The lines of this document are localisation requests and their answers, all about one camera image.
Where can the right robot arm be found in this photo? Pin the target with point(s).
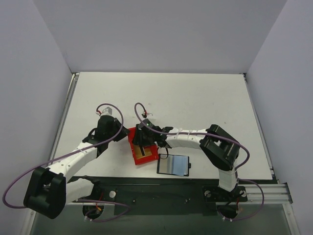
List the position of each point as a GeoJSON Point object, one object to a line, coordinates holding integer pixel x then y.
{"type": "Point", "coordinates": [219, 147]}

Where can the red plastic bin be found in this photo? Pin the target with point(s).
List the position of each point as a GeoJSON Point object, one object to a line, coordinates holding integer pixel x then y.
{"type": "Point", "coordinates": [141, 161]}

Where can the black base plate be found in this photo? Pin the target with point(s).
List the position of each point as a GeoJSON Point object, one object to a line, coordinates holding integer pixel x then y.
{"type": "Point", "coordinates": [166, 196]}

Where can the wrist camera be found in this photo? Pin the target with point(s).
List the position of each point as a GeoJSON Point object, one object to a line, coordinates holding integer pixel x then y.
{"type": "Point", "coordinates": [146, 114]}
{"type": "Point", "coordinates": [105, 112]}

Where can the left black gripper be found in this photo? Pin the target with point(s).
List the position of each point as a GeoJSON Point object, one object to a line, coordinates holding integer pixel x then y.
{"type": "Point", "coordinates": [121, 132]}

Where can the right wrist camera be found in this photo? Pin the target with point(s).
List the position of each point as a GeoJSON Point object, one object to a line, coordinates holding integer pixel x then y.
{"type": "Point", "coordinates": [146, 114]}

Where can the black card holder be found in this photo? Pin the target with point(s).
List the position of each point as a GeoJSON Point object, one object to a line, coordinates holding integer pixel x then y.
{"type": "Point", "coordinates": [177, 165]}

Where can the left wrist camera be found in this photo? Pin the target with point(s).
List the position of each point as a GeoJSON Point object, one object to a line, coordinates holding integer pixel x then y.
{"type": "Point", "coordinates": [105, 112]}

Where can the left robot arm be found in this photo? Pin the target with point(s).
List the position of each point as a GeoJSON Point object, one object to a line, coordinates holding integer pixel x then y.
{"type": "Point", "coordinates": [50, 188]}

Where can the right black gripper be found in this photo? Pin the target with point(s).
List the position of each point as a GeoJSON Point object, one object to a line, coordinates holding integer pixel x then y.
{"type": "Point", "coordinates": [143, 141]}

